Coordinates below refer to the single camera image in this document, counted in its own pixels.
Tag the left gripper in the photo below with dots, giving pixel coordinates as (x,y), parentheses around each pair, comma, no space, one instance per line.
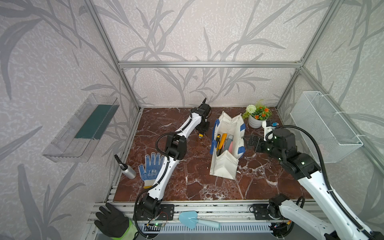
(206,128)

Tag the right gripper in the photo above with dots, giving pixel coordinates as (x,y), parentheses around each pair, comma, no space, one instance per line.
(259,140)

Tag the black yellow art knife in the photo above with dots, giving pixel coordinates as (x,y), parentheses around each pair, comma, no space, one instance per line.
(218,139)

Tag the orange art knife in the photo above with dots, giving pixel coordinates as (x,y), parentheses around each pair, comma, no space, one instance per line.
(222,140)

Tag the grey art knife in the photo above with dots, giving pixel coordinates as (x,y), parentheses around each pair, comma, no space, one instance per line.
(228,141)

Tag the white Doraemon tote pouch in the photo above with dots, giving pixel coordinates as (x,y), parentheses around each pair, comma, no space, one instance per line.
(224,164)

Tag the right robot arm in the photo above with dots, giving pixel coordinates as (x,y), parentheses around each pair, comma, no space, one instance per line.
(312,175)

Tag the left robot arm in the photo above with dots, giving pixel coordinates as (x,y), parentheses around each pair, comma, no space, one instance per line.
(173,146)

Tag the white power adapter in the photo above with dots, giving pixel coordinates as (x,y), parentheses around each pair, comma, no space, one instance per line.
(268,127)

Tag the potted artificial flower plant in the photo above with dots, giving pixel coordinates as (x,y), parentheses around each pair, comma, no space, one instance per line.
(257,114)

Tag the blue dotted work glove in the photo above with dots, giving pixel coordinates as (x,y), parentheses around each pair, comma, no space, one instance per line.
(151,169)

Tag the light blue trowel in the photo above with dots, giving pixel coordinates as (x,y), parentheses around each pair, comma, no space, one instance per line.
(190,219)

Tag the black and green glove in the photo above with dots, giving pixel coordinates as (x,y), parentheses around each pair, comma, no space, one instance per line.
(114,224)

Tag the white wire mesh basket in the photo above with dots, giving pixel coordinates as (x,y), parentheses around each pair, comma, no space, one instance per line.
(316,115)

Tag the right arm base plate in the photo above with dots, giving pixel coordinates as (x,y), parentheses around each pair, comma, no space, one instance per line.
(260,211)

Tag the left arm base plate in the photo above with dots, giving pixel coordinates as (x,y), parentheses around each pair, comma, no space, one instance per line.
(163,212)

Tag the clear plastic wall bin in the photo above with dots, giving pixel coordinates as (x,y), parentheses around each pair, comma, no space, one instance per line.
(78,139)

